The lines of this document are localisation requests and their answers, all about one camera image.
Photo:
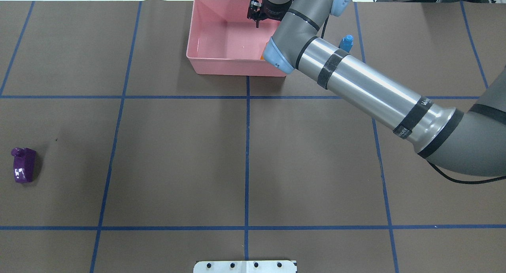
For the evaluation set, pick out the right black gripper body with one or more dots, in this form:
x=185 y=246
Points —
x=272 y=10

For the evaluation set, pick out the small blue block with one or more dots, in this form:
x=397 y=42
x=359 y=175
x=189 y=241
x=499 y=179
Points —
x=346 y=43

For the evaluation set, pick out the white pedestal column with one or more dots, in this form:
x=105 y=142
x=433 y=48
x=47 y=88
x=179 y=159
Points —
x=246 y=266

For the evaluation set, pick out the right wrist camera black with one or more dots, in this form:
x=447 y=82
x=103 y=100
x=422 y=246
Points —
x=254 y=10

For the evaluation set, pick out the pink plastic box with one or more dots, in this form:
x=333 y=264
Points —
x=222 y=41

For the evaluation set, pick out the purple block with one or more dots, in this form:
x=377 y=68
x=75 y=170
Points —
x=24 y=164

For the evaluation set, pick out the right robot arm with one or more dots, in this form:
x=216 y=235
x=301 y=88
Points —
x=470 y=143

